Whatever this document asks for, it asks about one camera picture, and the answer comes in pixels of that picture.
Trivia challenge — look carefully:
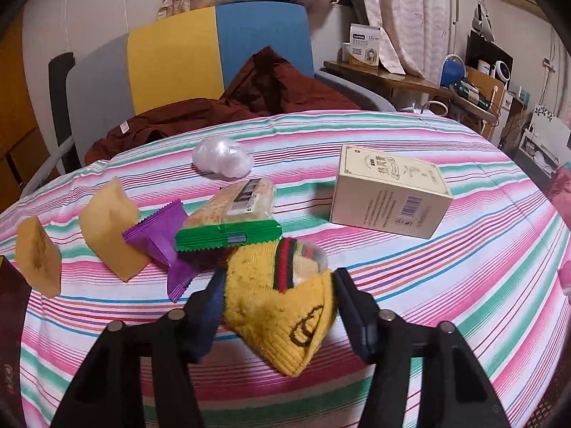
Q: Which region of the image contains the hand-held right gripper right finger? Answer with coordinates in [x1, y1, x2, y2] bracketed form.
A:
[334, 268, 511, 428]

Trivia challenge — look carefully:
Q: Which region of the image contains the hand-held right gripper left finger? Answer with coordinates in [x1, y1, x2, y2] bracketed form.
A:
[50, 268, 226, 428]

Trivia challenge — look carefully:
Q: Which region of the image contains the yellow knit sock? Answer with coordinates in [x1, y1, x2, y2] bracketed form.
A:
[222, 237, 338, 377]

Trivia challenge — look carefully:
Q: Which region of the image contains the purple snack packet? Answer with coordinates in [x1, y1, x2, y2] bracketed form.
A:
[122, 200, 210, 302]

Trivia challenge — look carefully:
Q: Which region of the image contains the green-edged cracker packet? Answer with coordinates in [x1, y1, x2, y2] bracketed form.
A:
[175, 177, 283, 253]

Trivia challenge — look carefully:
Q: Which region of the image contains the beige carton box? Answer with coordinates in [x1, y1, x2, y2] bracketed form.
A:
[329, 144, 453, 239]

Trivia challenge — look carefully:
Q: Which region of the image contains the tan sponge block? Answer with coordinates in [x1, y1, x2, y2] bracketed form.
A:
[16, 216, 62, 299]
[79, 176, 150, 282]

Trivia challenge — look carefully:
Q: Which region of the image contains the clear plastic bag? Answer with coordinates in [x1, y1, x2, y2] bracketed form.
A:
[192, 137, 255, 179]

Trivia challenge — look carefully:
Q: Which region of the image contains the gold tin box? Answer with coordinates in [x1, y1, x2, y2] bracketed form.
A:
[0, 255, 33, 428]

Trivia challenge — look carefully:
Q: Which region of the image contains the striped tablecloth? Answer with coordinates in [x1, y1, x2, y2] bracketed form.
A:
[0, 109, 571, 428]

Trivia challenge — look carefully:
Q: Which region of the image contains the brown wicker chair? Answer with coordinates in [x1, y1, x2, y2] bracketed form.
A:
[531, 388, 564, 428]

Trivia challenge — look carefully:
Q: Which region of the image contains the maroon garment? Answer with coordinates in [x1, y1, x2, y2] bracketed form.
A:
[85, 46, 362, 165]

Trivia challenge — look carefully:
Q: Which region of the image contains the wooden side table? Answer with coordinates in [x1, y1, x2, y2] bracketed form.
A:
[323, 60, 500, 126]

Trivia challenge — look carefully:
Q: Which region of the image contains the white storage box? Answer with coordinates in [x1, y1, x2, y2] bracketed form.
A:
[520, 111, 563, 170]

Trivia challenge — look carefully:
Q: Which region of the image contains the grey yellow blue chair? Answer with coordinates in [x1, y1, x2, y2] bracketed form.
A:
[48, 2, 395, 174]

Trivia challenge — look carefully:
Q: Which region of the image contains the white and blue box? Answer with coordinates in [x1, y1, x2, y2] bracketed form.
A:
[349, 23, 382, 68]

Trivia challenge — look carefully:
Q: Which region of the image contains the wooden wardrobe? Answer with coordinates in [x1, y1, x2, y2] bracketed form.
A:
[0, 13, 50, 210]

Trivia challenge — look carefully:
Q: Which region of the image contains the pink wavy striped curtain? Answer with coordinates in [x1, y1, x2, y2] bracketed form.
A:
[357, 0, 458, 76]

